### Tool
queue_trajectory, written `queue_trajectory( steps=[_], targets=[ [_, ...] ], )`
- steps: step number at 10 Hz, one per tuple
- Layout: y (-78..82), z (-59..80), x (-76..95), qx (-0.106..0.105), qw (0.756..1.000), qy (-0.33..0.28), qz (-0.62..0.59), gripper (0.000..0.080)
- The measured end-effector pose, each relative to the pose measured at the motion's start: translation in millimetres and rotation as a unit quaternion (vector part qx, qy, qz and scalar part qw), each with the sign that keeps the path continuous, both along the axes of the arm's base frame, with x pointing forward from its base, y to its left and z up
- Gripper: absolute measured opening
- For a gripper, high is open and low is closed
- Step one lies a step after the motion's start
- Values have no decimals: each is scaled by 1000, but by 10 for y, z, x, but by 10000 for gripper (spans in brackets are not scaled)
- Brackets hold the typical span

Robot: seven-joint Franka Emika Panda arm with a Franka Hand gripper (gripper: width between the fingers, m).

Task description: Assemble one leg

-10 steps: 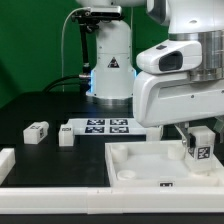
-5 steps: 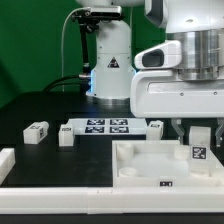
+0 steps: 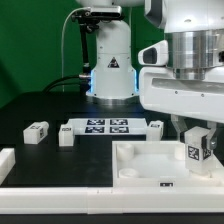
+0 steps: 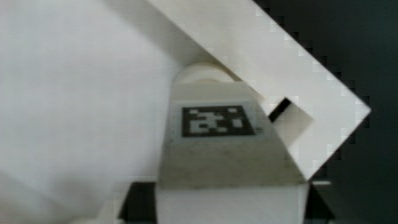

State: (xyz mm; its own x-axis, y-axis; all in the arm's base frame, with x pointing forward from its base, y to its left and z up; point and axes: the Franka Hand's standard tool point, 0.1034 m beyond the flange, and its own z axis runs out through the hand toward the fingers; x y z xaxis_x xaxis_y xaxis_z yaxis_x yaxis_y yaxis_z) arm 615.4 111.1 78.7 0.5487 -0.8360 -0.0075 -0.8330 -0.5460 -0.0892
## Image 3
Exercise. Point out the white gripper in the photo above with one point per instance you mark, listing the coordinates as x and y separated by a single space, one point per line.
159 91

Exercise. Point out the white square tabletop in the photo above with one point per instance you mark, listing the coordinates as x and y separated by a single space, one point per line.
158 164

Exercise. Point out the white obstacle fence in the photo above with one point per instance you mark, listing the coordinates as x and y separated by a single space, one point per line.
103 200

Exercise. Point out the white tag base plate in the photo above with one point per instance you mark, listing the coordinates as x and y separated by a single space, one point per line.
108 126

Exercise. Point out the black camera on stand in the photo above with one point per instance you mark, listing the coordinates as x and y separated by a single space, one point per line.
88 20

